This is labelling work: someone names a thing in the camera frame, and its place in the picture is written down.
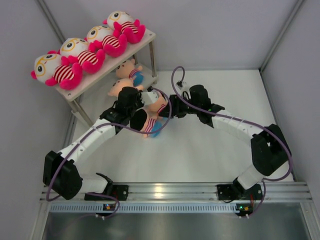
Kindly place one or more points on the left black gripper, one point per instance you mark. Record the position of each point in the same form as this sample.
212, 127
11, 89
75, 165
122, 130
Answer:
138, 98

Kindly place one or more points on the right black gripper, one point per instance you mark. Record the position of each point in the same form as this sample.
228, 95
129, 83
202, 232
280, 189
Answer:
176, 101

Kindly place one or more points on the boy plush face up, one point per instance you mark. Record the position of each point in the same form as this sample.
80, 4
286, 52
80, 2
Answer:
128, 69
120, 84

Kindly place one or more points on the boy plush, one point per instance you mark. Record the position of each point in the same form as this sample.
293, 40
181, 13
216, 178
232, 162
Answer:
155, 108

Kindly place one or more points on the panda plush with glasses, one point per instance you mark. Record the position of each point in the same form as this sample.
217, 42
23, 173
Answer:
124, 23
53, 69
103, 37
78, 50

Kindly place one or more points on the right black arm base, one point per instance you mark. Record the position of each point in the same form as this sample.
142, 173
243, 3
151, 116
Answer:
232, 192

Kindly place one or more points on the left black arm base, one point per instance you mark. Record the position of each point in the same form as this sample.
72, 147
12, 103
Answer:
112, 191

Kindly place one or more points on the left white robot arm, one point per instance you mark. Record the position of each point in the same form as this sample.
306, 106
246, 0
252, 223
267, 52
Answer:
61, 169

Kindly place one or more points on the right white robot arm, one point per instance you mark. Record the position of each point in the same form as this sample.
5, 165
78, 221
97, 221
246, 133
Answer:
269, 149

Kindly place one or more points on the white two-tier shelf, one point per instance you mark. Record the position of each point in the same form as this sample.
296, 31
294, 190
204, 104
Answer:
92, 93

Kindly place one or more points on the boy plush showing black hair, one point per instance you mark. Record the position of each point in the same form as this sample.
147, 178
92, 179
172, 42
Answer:
143, 122

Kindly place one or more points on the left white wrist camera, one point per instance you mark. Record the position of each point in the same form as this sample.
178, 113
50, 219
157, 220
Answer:
149, 97

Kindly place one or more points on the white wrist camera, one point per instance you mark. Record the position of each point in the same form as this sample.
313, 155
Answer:
149, 97
182, 86

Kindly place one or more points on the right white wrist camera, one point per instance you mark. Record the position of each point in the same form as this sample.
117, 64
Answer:
182, 86

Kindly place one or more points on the aluminium mounting rail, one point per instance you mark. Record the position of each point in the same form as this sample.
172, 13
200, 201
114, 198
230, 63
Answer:
207, 191

